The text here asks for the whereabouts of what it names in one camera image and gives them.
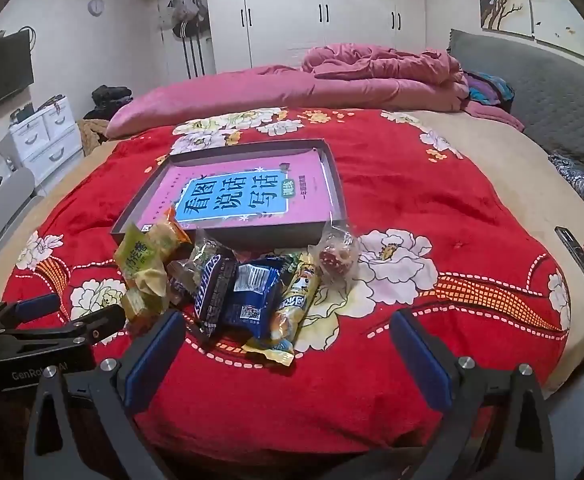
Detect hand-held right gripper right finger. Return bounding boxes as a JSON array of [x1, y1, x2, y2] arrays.
[[389, 309, 555, 480]]

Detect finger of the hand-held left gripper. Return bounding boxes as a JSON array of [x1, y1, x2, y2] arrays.
[[0, 292, 61, 333], [14, 304, 127, 353]]

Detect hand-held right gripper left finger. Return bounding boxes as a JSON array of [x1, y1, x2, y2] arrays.
[[24, 310, 187, 480]]

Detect green label pastry packet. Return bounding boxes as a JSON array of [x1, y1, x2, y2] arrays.
[[114, 223, 169, 301]]

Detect brown candy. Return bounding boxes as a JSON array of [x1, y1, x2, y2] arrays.
[[166, 257, 203, 306]]

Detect brown chocolate bar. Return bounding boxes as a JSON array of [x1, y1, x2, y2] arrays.
[[192, 255, 240, 338]]

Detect grey tray with pink book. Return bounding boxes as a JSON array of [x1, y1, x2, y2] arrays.
[[110, 138, 349, 249]]

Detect orange cracker packet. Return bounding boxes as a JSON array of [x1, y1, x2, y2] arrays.
[[147, 207, 195, 261]]

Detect blue cookie packet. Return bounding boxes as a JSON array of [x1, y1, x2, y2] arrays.
[[222, 257, 293, 341]]

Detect black green pea packet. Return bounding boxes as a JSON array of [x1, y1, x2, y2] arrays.
[[189, 237, 235, 273]]

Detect yellow snack packet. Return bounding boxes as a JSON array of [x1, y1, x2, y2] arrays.
[[244, 255, 323, 368]]

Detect clear candy ball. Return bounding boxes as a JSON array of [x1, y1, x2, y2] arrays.
[[309, 222, 361, 281]]

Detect white drawer cabinet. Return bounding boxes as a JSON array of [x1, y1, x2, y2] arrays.
[[9, 95, 83, 186]]

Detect tan knitted cloth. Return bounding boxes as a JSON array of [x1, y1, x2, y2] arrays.
[[76, 117, 117, 158]]

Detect red floral blanket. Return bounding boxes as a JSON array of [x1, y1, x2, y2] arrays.
[[2, 107, 573, 461]]

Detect black remote control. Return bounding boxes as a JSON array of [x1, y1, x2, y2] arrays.
[[554, 226, 584, 289]]

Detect pink book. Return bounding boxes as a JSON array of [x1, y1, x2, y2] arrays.
[[136, 152, 333, 226]]

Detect black bag pile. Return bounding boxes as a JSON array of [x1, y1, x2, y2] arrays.
[[90, 85, 133, 121]]

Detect dark patterned cloth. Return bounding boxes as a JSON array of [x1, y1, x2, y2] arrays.
[[548, 152, 584, 223]]

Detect purple teal clothes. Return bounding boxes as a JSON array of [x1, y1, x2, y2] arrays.
[[464, 71, 515, 111]]

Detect pink duvet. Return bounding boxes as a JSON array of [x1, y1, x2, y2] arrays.
[[106, 44, 525, 140]]

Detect grey padded headboard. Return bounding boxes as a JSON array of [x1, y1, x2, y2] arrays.
[[447, 29, 584, 191]]

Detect black striped hanging bag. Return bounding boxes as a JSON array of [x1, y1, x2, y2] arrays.
[[172, 20, 207, 78]]

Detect hanging light grey bag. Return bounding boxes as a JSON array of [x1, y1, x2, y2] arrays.
[[167, 0, 207, 23]]

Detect white wardrobe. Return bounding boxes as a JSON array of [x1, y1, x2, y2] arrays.
[[124, 0, 427, 81]]

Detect floral wall mural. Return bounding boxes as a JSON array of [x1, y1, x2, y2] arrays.
[[474, 0, 584, 68]]

